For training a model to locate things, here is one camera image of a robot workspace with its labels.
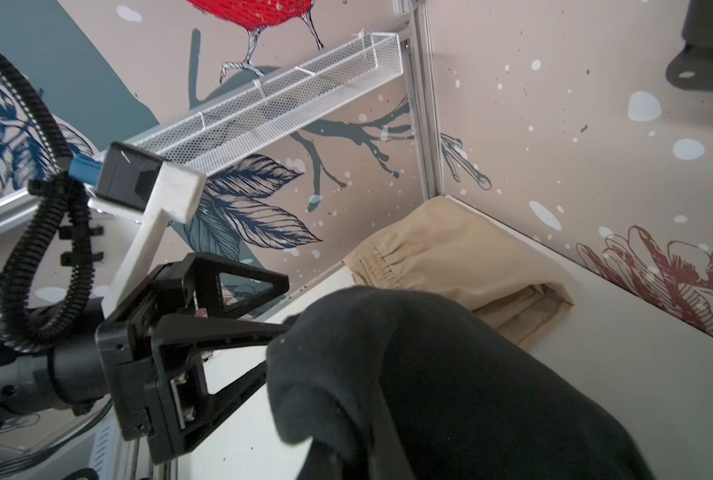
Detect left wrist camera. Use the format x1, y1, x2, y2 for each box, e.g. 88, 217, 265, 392
68, 142, 206, 318

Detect black shorts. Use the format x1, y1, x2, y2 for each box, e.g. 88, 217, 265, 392
266, 287, 652, 479

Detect white wire mesh shelf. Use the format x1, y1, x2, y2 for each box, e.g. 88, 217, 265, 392
132, 32, 403, 176

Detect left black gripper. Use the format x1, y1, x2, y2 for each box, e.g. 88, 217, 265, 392
94, 251, 300, 466

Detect beige drawstring shorts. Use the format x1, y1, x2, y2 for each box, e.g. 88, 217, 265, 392
344, 197, 574, 350

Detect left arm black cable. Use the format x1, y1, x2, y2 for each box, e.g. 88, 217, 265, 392
0, 29, 96, 355

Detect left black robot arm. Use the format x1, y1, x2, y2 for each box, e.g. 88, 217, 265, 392
0, 253, 290, 464

